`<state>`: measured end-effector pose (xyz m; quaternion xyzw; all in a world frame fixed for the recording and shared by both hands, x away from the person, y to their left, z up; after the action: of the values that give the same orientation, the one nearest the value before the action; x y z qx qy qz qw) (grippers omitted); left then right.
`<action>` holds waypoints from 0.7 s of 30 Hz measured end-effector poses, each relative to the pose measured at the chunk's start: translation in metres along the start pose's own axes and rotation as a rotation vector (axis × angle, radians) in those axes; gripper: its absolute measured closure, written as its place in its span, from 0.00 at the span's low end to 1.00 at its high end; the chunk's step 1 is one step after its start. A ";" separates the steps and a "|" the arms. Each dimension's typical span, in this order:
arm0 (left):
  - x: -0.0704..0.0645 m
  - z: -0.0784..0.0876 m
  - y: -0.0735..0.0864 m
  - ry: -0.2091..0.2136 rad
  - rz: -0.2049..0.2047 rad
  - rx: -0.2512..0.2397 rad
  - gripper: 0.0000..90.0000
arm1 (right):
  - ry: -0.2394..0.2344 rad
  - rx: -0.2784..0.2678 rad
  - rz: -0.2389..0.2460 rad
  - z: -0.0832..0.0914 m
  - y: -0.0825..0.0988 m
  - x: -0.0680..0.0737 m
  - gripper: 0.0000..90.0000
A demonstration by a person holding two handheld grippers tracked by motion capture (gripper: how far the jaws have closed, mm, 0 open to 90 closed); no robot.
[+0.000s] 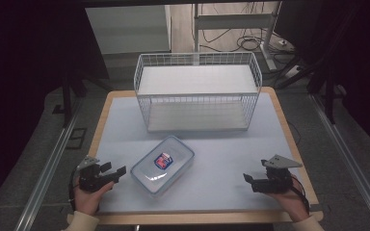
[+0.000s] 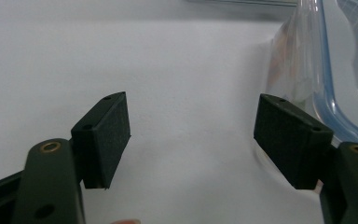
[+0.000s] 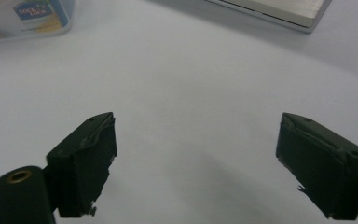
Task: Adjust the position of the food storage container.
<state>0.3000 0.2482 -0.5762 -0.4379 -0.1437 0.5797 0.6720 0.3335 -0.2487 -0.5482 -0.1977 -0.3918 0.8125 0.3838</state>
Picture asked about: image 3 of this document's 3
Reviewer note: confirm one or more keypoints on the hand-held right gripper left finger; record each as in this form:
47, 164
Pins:
84, 168

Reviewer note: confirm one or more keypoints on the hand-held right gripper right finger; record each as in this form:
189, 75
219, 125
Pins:
326, 168

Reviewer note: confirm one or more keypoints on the flat white tray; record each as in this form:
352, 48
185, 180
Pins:
279, 11

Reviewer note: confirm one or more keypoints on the clear plastic container blue label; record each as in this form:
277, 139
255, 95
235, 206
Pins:
24, 18

